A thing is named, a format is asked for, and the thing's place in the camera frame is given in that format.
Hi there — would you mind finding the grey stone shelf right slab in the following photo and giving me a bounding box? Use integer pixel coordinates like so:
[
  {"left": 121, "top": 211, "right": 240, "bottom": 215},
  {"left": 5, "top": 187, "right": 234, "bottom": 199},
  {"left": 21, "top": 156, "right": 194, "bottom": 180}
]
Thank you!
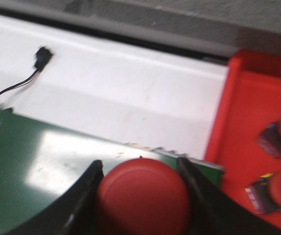
[{"left": 64, "top": 0, "right": 281, "bottom": 58}]

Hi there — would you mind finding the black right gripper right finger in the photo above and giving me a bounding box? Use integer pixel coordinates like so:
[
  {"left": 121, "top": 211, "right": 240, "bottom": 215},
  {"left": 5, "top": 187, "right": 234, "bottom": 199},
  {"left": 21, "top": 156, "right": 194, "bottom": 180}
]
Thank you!
[{"left": 177, "top": 157, "right": 281, "bottom": 235}]

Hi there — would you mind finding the red plastic bin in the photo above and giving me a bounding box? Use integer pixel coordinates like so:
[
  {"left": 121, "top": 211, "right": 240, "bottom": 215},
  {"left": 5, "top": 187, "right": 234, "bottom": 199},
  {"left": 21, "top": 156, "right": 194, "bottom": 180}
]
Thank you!
[{"left": 205, "top": 50, "right": 281, "bottom": 229}]

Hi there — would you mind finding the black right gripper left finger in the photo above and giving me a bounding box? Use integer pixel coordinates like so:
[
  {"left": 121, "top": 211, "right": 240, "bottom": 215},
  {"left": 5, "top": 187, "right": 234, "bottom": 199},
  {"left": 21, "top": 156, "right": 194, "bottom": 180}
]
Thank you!
[{"left": 6, "top": 160, "right": 103, "bottom": 235}]

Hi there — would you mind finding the green conveyor belt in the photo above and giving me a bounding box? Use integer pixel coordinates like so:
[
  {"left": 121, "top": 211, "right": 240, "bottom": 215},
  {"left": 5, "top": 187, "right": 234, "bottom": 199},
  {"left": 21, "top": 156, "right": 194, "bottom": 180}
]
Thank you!
[{"left": 0, "top": 104, "right": 226, "bottom": 235}]

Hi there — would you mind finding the black sensor with cable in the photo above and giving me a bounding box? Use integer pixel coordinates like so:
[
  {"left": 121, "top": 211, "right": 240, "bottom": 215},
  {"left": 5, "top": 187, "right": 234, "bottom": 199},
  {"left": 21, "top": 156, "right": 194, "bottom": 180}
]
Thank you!
[{"left": 0, "top": 46, "right": 55, "bottom": 108}]

